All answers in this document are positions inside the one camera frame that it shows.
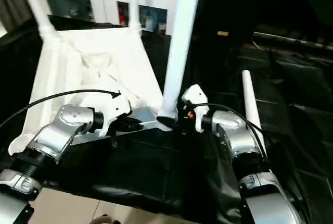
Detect white plastic table top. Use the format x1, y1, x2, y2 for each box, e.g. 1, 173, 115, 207
7, 25, 174, 157

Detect white plastic table leg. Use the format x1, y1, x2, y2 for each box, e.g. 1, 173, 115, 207
15, 0, 57, 36
128, 0, 143, 34
241, 69, 267, 155
158, 0, 204, 120

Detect dark left robot foot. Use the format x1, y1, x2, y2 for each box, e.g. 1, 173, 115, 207
92, 214, 121, 224

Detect black mat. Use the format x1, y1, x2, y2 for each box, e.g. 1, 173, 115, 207
0, 15, 333, 224

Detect dark metal rod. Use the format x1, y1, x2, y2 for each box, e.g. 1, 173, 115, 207
216, 29, 333, 52

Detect grey curtain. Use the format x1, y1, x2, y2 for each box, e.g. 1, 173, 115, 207
0, 0, 35, 31

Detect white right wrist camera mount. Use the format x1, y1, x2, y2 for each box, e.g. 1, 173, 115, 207
181, 83, 211, 133

